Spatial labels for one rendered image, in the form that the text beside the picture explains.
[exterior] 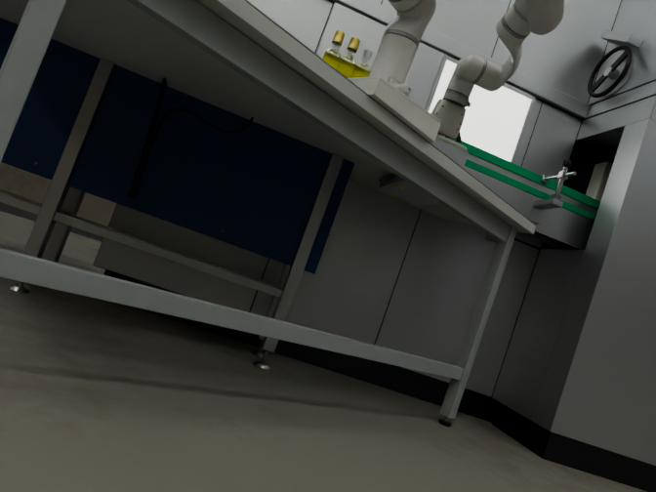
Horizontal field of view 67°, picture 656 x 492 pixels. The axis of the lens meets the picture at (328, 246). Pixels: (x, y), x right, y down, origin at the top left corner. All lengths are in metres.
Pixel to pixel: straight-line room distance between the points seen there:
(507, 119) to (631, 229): 0.63
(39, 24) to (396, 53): 0.79
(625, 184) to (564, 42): 0.74
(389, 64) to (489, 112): 0.92
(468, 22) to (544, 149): 0.61
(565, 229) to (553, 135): 0.47
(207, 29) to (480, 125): 1.37
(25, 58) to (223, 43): 0.33
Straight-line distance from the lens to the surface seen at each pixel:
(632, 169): 2.05
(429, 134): 1.31
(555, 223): 2.04
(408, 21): 1.37
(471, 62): 1.57
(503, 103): 2.21
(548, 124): 2.33
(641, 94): 2.23
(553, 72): 2.40
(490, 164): 1.94
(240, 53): 1.03
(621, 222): 2.00
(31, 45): 0.90
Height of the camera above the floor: 0.32
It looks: 4 degrees up
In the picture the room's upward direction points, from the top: 20 degrees clockwise
